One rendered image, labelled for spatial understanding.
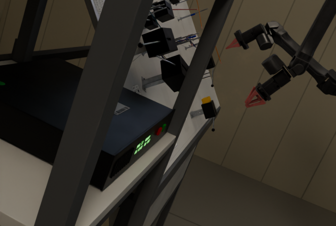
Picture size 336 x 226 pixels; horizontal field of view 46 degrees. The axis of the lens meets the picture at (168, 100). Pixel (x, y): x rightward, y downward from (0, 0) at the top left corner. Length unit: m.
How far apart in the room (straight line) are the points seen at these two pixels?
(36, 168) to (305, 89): 3.20
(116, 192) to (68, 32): 3.28
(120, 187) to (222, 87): 3.01
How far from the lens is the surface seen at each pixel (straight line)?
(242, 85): 3.63
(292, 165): 3.87
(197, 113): 1.62
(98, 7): 1.13
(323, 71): 1.95
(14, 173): 0.63
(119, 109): 0.80
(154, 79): 1.21
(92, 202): 0.61
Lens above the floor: 1.39
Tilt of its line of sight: 16 degrees down
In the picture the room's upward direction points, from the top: 21 degrees clockwise
